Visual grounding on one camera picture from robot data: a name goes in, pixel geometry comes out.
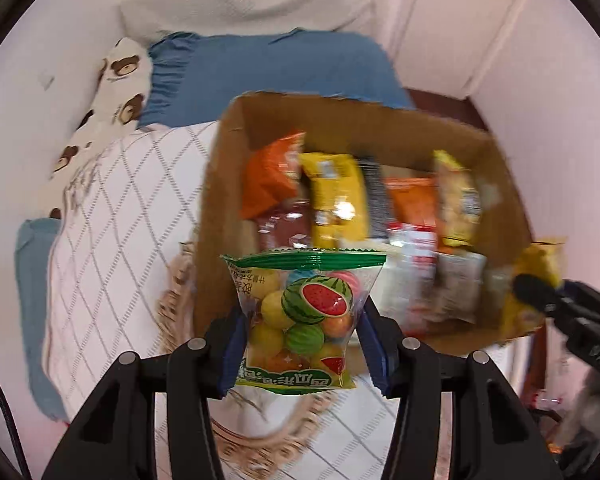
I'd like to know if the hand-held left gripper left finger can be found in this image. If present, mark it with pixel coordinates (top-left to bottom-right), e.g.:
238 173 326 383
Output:
41 305 249 480

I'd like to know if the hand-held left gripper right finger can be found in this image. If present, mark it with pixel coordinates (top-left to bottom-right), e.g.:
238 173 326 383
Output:
355 297 566 480

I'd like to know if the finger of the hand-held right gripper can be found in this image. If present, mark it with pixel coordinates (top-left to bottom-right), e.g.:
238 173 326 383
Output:
512 272 576 318

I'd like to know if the dark yellow snack packet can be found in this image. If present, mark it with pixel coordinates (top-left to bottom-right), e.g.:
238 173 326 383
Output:
500 240 568 339

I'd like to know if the fruit print candy packet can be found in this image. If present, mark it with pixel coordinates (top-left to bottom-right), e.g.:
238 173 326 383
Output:
220 250 388 391

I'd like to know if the yellow beige chips packet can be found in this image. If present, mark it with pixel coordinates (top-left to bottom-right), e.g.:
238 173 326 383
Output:
433 149 482 248

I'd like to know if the cardboard box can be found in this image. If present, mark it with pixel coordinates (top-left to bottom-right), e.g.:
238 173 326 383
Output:
192 91 548 356

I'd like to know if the white grey snack packet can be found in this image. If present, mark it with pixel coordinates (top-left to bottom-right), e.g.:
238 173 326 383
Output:
432 250 488 324

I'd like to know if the red and white packet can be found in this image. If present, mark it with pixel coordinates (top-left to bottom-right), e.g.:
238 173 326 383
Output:
386 221 440 333

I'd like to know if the brown snack packet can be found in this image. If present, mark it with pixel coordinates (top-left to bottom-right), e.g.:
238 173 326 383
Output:
257 199 315 252

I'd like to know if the small orange snack packet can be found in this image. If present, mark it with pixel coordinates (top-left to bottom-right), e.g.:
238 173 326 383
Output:
384 177 441 226

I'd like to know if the dark striped snack packet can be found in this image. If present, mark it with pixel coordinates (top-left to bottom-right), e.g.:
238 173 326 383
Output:
360 157 396 241

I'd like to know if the white grid bed sheet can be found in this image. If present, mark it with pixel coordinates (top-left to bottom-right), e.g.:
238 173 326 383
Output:
42 120 401 480

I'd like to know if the light blue blanket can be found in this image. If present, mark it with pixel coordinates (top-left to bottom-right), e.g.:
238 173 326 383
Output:
14 217 70 423

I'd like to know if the white door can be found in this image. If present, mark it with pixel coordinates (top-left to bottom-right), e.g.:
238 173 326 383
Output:
387 0 531 101

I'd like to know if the blue pillow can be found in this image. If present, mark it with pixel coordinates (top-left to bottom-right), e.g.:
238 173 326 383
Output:
137 27 415 128

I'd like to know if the bear print pillow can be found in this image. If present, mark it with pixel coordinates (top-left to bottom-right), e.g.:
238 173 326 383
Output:
50 37 153 221

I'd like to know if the white grey pillow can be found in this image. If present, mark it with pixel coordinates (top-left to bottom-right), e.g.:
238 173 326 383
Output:
120 0 391 43

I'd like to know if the black cable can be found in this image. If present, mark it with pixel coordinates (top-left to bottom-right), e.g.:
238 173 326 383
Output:
0 350 33 480

